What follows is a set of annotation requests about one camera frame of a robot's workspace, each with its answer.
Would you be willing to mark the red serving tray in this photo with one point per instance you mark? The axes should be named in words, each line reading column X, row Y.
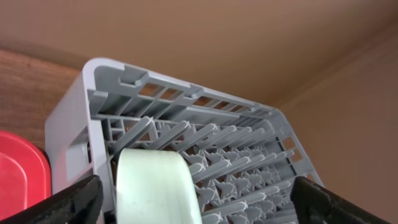
column 25, row 175

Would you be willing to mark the green bowl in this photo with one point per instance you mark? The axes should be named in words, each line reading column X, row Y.
column 155, row 187

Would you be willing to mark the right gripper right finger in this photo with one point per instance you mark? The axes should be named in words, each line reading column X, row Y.
column 315, row 204

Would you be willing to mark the grey dishwasher rack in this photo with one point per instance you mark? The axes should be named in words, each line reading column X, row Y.
column 243, row 156

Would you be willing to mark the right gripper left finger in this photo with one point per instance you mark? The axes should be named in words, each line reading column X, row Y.
column 78, row 203

